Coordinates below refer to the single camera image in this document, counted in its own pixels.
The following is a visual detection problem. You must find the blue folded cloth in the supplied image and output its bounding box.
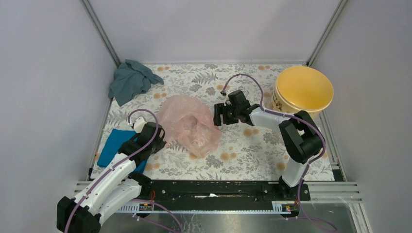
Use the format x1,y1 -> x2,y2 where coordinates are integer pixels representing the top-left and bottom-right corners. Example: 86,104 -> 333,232
97,129 -> 136,167

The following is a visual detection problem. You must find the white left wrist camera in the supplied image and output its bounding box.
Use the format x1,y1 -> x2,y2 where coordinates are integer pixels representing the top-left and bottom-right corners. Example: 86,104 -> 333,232
130,116 -> 147,133

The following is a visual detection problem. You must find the floral patterned table mat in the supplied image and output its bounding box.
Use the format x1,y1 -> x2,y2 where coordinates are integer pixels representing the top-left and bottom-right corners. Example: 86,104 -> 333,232
91,64 -> 332,182

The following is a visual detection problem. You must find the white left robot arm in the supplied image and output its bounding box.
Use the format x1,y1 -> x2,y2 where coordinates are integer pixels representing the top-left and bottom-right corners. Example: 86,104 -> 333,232
56,120 -> 166,233

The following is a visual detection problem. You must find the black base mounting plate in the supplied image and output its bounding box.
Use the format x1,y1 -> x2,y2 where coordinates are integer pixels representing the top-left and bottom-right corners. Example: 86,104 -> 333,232
137,180 -> 311,211

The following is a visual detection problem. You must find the grey crumpled cloth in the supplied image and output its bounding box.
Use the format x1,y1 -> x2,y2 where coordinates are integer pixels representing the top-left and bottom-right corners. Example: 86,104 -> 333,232
108,59 -> 164,106

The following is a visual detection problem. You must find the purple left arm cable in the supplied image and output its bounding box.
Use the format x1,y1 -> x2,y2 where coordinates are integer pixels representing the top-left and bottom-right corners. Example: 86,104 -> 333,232
64,108 -> 160,233

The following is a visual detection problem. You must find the pink plastic trash bag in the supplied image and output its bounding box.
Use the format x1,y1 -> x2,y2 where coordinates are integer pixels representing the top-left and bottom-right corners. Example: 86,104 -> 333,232
156,95 -> 222,158

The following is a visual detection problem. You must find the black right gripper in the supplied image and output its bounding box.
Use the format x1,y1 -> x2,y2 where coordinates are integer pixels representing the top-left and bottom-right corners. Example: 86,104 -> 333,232
211,102 -> 240,126

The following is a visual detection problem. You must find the yellow trash bin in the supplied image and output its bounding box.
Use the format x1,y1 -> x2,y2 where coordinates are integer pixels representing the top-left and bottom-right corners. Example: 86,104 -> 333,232
272,66 -> 334,119

